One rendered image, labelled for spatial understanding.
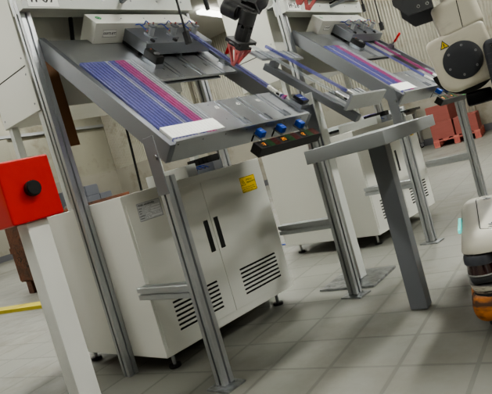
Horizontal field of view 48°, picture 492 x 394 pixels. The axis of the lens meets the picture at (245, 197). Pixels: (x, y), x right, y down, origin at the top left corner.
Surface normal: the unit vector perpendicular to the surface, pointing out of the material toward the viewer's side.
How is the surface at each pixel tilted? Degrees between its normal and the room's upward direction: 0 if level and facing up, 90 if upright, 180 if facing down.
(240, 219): 90
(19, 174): 90
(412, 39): 90
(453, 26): 90
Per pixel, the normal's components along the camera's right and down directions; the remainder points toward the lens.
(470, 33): -0.36, 0.16
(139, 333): -0.66, 0.23
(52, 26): 0.70, -0.15
